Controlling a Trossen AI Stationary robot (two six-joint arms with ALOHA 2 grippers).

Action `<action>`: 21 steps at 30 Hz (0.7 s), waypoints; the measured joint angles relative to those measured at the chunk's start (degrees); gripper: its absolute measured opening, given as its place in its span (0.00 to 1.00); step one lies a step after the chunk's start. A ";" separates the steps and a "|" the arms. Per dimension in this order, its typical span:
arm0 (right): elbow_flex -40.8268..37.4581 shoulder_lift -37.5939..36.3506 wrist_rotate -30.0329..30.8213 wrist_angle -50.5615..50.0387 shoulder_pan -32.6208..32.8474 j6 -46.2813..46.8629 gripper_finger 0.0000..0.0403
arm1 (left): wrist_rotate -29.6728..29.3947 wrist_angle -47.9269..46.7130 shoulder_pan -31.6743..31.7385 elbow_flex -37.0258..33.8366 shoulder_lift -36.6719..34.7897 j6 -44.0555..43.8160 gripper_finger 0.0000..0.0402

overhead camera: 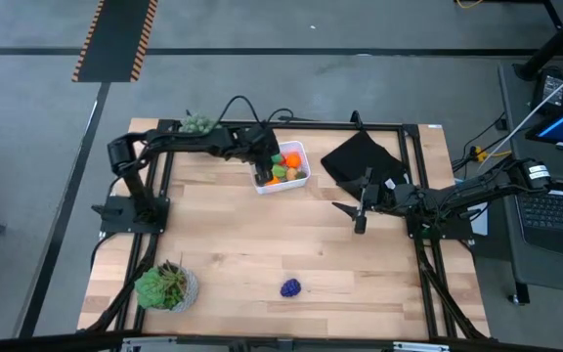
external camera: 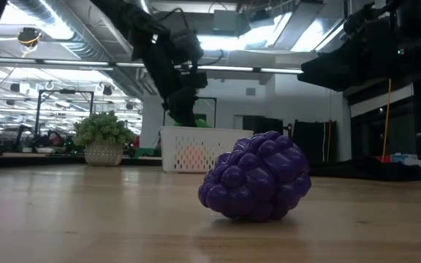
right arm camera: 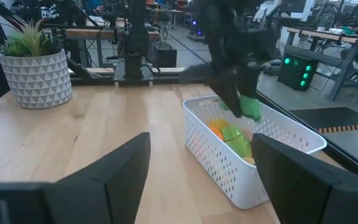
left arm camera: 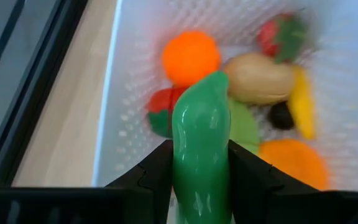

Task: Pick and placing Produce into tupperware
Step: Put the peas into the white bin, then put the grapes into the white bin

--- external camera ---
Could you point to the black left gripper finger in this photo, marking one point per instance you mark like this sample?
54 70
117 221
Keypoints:
183 107

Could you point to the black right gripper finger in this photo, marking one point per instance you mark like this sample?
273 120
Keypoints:
324 75

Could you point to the green toy cucumber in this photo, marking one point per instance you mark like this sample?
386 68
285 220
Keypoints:
203 123

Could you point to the white plastic basket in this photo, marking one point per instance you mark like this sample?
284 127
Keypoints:
188 149

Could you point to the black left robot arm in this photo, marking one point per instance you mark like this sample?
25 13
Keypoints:
123 14

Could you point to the black panel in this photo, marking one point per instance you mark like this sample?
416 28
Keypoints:
313 140

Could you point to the pale green bushy potted plant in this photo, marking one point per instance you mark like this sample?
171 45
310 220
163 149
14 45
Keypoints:
102 131

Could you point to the black cloth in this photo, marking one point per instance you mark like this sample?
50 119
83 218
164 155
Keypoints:
360 168

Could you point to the purple toy grapes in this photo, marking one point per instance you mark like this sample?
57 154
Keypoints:
258 179

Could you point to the red box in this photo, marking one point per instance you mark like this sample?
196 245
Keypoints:
385 159

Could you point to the blue box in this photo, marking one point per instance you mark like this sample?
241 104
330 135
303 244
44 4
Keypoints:
404 158

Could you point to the silver ventilation duct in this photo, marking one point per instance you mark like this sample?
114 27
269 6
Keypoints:
144 5

